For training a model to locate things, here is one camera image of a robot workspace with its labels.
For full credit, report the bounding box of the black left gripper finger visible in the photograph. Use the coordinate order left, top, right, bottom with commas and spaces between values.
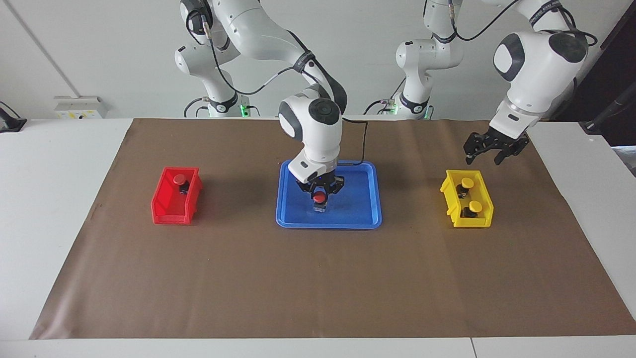
464, 133, 492, 165
493, 141, 530, 166

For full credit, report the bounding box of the blue plastic tray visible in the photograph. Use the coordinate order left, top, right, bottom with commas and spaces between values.
276, 159, 383, 230

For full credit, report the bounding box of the yellow plastic bin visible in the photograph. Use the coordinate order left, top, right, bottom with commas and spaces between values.
440, 169, 494, 229

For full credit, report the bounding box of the brown paper table mat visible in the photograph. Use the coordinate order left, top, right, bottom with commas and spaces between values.
29, 118, 636, 341

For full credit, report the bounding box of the black backdrop panel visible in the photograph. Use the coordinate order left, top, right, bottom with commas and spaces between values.
554, 15, 636, 147

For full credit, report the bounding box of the red plastic bin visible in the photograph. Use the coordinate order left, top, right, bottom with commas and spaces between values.
151, 166, 204, 225

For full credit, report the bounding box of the white box with yellow label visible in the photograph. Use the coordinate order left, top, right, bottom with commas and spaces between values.
54, 96, 107, 119

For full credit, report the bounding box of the black clamp at table edge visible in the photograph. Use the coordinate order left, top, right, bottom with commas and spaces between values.
0, 102, 27, 133

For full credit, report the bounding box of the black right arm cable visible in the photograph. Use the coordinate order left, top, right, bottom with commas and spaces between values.
185, 7, 369, 167

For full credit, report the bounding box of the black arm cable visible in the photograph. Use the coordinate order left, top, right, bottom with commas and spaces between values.
422, 0, 598, 48
185, 7, 369, 167

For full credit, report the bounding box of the black left base cable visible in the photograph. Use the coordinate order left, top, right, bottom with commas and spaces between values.
364, 80, 405, 115

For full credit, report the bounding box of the black base cable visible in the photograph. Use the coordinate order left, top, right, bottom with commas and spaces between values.
183, 97, 209, 118
364, 80, 405, 115

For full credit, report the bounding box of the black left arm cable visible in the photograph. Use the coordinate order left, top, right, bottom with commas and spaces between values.
422, 0, 598, 48

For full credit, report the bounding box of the black camera stand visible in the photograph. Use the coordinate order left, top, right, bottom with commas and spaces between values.
579, 82, 636, 136

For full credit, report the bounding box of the black right base cable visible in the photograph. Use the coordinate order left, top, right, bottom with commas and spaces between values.
183, 97, 209, 118

